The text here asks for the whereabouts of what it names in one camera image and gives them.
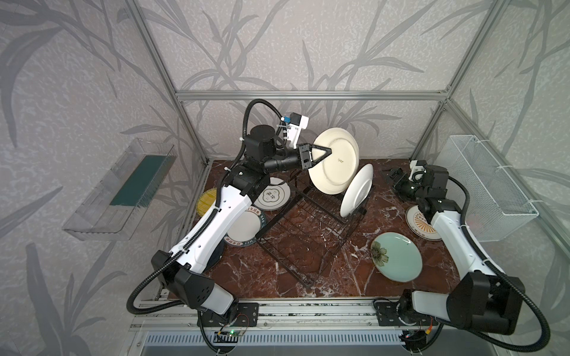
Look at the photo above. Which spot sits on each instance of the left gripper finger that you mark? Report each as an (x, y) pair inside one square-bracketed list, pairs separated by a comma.
[(321, 148), (317, 156)]

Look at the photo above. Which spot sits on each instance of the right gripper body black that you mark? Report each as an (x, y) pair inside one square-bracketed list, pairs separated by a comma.
[(408, 189)]

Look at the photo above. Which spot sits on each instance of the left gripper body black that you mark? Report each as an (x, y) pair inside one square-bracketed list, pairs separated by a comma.
[(295, 161)]

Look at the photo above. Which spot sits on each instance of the cream plate with plum blossoms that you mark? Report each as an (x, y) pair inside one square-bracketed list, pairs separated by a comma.
[(333, 174)]

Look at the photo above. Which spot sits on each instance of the sunburst plate teal rim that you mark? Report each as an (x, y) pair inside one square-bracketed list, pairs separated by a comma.
[(357, 191)]

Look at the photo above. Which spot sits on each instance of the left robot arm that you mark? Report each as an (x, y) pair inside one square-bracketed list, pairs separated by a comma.
[(269, 144)]

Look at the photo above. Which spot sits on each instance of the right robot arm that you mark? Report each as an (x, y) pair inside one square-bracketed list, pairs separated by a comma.
[(486, 302)]

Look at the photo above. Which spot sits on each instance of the white plate cloud emblem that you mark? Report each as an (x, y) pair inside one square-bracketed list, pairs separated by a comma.
[(275, 196)]

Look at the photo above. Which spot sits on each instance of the light green flower plate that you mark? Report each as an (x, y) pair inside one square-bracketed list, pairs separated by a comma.
[(396, 257)]

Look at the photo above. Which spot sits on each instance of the white plate dark green rim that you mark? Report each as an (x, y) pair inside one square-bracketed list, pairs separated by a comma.
[(243, 231)]

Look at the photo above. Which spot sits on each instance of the yellow-green round plate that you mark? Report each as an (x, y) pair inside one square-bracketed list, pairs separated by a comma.
[(205, 201)]

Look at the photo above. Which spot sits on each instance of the dark blue plate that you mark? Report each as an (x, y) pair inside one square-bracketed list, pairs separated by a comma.
[(214, 259)]

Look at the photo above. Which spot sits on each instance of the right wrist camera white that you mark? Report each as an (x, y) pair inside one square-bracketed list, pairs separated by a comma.
[(417, 170)]

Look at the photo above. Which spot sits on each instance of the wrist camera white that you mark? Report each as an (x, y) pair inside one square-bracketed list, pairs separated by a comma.
[(417, 170), (291, 128)]

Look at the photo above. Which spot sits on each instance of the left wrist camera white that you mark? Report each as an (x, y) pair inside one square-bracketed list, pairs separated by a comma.
[(291, 128)]

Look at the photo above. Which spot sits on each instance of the black wire dish rack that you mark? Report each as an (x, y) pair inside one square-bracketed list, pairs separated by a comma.
[(307, 233)]

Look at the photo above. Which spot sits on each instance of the white wire mesh basket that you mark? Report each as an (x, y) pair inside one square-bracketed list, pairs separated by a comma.
[(498, 206)]

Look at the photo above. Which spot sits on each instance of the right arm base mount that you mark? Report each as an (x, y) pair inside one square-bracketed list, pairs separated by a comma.
[(390, 313)]

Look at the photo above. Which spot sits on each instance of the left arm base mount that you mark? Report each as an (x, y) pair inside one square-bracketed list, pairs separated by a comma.
[(239, 314)]

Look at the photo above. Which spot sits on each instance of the clear plastic wall tray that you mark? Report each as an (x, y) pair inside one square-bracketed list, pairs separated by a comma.
[(118, 203)]

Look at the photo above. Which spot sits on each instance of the aluminium front rail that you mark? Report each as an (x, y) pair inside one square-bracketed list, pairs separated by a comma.
[(299, 314)]

